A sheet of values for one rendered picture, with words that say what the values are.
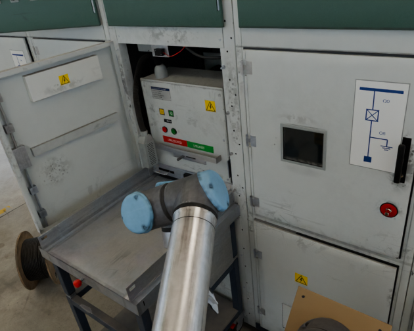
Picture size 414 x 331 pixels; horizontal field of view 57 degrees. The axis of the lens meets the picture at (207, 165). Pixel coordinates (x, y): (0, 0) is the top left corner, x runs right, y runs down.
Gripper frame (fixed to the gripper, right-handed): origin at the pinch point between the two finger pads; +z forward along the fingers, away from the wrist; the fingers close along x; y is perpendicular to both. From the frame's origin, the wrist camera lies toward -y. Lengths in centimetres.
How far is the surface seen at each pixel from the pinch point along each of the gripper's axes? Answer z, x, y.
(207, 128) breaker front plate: -56, 38, -68
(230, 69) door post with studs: -74, 40, -38
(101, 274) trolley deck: -2, -17, -60
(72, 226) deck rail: -19, -25, -93
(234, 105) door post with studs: -62, 42, -44
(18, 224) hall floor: -8, -68, -278
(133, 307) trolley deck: 7.4, -8.7, -42.9
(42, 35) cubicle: -122, -27, -132
